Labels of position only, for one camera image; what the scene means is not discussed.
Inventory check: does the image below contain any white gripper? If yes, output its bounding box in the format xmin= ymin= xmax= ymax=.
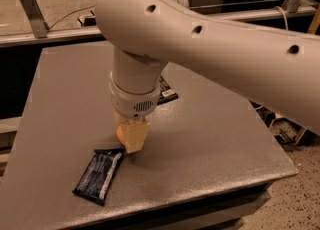
xmin=109 ymin=76 xmax=160 ymax=154

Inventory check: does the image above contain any orange fruit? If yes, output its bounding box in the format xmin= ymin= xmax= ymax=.
xmin=116 ymin=125 xmax=126 ymax=145

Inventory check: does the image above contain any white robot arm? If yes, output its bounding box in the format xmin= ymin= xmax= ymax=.
xmin=95 ymin=0 xmax=320 ymax=134

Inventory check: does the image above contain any blue rxbar blueberry wrapper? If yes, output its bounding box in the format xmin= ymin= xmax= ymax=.
xmin=72 ymin=148 xmax=124 ymax=206

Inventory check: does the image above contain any black snack bar wrapper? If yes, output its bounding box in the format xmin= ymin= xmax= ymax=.
xmin=158 ymin=77 xmax=179 ymax=105

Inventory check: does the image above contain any thin floor cable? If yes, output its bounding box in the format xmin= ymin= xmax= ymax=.
xmin=48 ymin=4 xmax=98 ymax=31

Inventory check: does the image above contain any horizontal metal rail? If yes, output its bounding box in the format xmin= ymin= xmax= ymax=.
xmin=0 ymin=8 xmax=320 ymax=48

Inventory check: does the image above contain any left metal rail bracket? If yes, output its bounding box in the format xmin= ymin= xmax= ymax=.
xmin=19 ymin=0 xmax=49 ymax=38

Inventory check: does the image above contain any white cable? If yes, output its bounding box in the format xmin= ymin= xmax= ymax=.
xmin=273 ymin=5 xmax=290 ymax=32

